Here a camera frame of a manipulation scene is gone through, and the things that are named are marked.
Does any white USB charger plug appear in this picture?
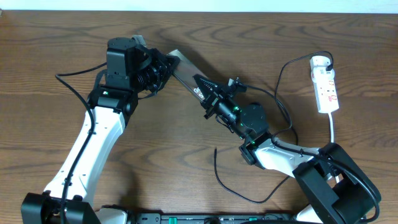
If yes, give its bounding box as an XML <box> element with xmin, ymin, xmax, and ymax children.
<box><xmin>310</xmin><ymin>55</ymin><xmax>331</xmax><ymax>70</ymax></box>

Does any white power strip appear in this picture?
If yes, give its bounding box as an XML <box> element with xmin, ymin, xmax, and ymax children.
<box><xmin>311</xmin><ymin>67</ymin><xmax>339</xmax><ymax>114</ymax></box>

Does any white power strip cord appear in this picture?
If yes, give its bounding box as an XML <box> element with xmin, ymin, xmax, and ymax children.
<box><xmin>328</xmin><ymin>112</ymin><xmax>341</xmax><ymax>184</ymax></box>

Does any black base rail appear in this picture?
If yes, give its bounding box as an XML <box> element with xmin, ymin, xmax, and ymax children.
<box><xmin>135</xmin><ymin>213</ymin><xmax>295</xmax><ymax>224</ymax></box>

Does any black charger cable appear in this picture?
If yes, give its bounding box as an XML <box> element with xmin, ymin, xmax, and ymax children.
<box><xmin>213</xmin><ymin>50</ymin><xmax>335</xmax><ymax>204</ymax></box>

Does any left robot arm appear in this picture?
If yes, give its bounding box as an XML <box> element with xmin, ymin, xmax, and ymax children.
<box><xmin>21</xmin><ymin>35</ymin><xmax>180</xmax><ymax>223</ymax></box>

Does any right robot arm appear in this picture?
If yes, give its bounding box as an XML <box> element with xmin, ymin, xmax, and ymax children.
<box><xmin>193</xmin><ymin>74</ymin><xmax>381</xmax><ymax>224</ymax></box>

